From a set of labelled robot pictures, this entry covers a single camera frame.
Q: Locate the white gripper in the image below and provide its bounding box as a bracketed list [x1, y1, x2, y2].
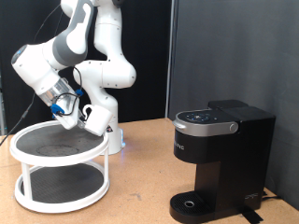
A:
[50, 92, 90, 131]

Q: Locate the white ceramic mug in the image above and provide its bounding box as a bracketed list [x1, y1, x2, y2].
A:
[81, 104, 114, 137]

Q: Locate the black Keurig coffee machine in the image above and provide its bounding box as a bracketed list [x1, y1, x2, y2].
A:
[169, 99, 277, 224]

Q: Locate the white two-tier turntable stand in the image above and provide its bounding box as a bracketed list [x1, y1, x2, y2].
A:
[8, 119, 111, 215]

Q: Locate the black curtain backdrop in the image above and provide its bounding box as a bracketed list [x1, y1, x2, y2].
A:
[0, 0, 173, 135]

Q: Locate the black tape strip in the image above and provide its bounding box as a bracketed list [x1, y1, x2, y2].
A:
[238, 204, 264, 224]

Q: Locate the blue cable clip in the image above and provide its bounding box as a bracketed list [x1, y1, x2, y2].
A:
[50, 104, 65, 116]

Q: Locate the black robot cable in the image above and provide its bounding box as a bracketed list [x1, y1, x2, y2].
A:
[0, 3, 84, 147]

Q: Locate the grey metal frame pole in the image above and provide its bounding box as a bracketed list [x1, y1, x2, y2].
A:
[164, 0, 178, 119]

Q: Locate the black power cord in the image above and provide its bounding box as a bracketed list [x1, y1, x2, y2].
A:
[261, 190, 283, 202]

